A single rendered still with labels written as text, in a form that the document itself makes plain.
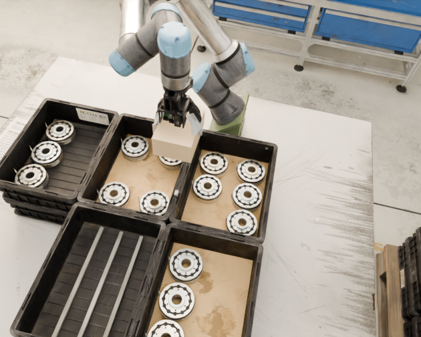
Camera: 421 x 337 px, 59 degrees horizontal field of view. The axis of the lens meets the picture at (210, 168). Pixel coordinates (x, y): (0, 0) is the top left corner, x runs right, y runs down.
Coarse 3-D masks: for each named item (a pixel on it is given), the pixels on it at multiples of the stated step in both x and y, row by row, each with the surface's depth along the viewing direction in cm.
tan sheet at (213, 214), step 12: (228, 156) 142; (228, 168) 139; (228, 180) 136; (264, 180) 137; (228, 192) 133; (192, 204) 129; (204, 204) 130; (216, 204) 130; (228, 204) 130; (192, 216) 126; (204, 216) 127; (216, 216) 127
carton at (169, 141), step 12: (156, 132) 109; (168, 132) 110; (180, 132) 110; (156, 144) 110; (168, 144) 108; (180, 144) 107; (192, 144) 109; (168, 156) 113; (180, 156) 112; (192, 156) 114
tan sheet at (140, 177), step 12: (120, 156) 140; (156, 156) 140; (120, 168) 136; (132, 168) 137; (144, 168) 137; (156, 168) 137; (108, 180) 133; (120, 180) 133; (132, 180) 134; (144, 180) 134; (156, 180) 134; (168, 180) 135; (132, 192) 131; (144, 192) 131; (168, 192) 132; (132, 204) 128; (156, 204) 128
